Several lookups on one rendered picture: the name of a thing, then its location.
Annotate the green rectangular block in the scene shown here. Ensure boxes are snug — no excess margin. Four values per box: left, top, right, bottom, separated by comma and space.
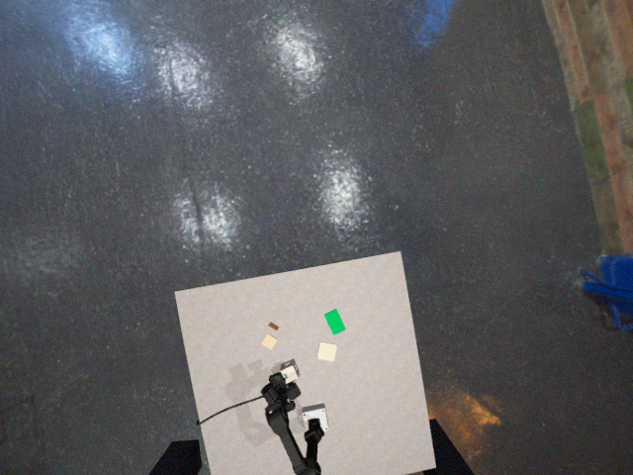
324, 310, 346, 334

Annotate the cream flat square pad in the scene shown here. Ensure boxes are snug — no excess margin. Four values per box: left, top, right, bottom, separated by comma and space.
317, 341, 337, 361

